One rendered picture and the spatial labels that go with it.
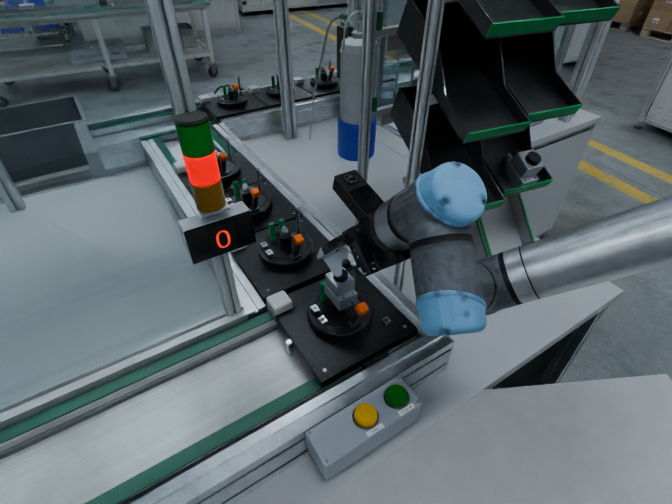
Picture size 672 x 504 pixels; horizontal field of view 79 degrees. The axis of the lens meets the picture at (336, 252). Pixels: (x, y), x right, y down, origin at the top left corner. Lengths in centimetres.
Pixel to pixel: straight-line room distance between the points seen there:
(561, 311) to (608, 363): 120
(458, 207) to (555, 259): 16
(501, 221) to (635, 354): 154
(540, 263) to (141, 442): 72
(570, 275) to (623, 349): 193
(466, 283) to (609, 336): 207
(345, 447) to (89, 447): 46
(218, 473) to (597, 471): 68
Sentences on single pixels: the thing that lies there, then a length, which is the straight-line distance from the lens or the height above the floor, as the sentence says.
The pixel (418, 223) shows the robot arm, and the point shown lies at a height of 137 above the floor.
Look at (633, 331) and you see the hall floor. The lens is 261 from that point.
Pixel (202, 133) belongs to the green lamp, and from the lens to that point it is 66.
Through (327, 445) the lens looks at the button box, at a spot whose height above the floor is 96.
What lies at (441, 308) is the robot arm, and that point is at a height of 132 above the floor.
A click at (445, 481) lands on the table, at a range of 87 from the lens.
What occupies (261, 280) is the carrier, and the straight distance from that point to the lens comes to 99.
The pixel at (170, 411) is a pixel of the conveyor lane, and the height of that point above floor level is 92.
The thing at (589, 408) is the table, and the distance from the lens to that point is 105.
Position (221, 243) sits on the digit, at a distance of 75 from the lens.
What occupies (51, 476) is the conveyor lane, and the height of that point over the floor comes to 92.
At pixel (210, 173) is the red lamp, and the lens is 68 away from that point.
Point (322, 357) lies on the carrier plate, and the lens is 83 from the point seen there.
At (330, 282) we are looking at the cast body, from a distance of 82.
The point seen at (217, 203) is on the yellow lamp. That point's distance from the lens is 71.
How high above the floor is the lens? 165
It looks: 40 degrees down
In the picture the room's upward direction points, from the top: straight up
